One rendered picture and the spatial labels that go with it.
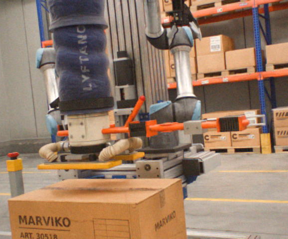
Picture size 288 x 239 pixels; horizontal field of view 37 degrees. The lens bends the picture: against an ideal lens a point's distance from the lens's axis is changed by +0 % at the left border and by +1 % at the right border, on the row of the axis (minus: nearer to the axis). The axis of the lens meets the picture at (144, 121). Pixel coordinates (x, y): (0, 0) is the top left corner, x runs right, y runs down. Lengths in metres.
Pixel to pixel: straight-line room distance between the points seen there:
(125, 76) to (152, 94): 0.19
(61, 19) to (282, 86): 8.60
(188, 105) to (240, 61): 6.78
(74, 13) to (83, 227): 0.80
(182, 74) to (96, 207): 0.95
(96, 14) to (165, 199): 0.77
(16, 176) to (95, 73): 1.25
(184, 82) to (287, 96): 7.88
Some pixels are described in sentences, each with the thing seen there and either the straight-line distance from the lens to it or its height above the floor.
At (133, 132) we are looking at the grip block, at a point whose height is 1.17.
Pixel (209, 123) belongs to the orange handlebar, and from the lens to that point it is 1.51.
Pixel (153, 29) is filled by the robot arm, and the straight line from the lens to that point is 2.24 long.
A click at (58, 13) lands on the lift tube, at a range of 1.72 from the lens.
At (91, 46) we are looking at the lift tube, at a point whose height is 1.52.
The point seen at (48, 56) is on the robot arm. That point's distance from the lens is 2.57.
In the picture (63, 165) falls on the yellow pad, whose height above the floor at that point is 1.07.
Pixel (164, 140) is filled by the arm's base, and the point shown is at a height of 1.08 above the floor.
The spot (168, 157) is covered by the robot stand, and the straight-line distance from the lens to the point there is 2.14.
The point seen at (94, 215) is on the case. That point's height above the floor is 0.89.
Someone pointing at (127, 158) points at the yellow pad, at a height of 1.06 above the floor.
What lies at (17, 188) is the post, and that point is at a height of 0.82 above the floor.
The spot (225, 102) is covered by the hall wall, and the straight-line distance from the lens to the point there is 10.38.
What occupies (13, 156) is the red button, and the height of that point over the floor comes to 1.02.
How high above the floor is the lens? 1.29
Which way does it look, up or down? 3 degrees down
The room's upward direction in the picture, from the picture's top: 6 degrees counter-clockwise
